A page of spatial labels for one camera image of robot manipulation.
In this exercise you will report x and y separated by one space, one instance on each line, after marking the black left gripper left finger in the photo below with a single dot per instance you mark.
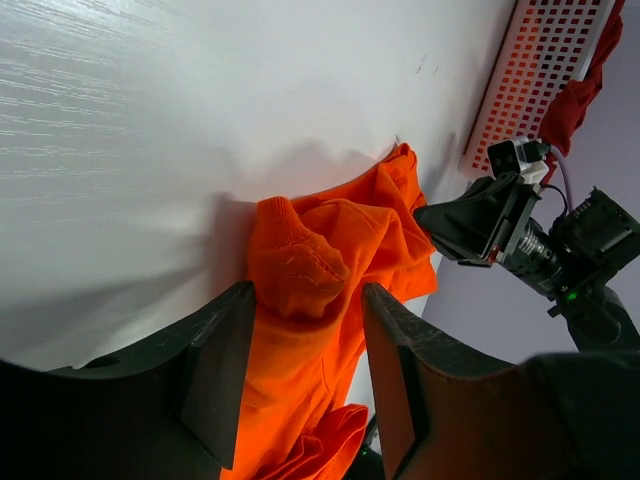
165 407

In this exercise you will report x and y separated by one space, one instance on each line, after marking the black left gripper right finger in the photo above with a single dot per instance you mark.
448 411

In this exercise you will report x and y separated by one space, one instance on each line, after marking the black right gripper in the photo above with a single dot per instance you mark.
491 224

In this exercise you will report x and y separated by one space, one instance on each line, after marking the orange t-shirt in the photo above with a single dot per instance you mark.
309 259

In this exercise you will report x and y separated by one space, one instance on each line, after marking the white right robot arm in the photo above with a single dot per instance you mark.
570 265

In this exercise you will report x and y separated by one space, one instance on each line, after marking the dark red t-shirt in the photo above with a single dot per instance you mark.
568 110

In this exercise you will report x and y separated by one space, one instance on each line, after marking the white plastic laundry basket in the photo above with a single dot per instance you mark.
546 45

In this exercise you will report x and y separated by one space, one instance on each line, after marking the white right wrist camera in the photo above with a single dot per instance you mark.
523 156

